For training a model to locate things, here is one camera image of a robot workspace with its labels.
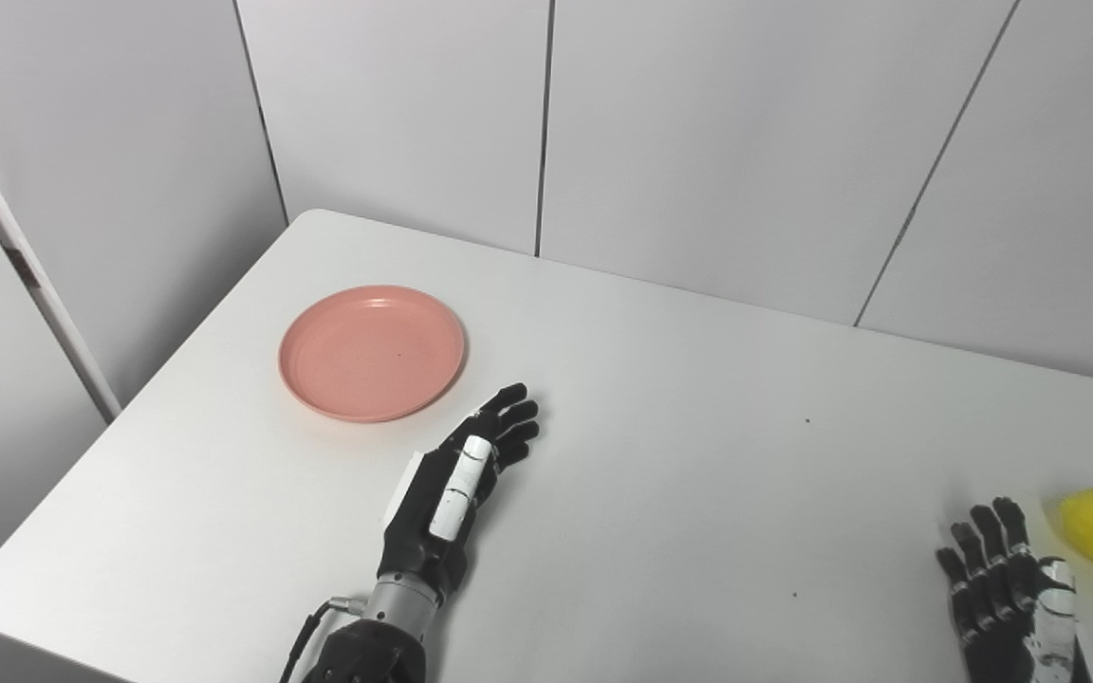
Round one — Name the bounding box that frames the white frame post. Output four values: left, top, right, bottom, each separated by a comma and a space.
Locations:
0, 85, 122, 425

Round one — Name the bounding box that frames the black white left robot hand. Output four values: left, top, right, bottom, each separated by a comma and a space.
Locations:
378, 383, 541, 603

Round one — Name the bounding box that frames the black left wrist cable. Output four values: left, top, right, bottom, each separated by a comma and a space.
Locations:
279, 596, 367, 683

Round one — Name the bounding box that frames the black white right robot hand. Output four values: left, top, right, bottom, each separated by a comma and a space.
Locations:
935, 496, 1093, 683

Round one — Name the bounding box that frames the pink round plate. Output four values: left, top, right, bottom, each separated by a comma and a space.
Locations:
278, 285, 468, 424

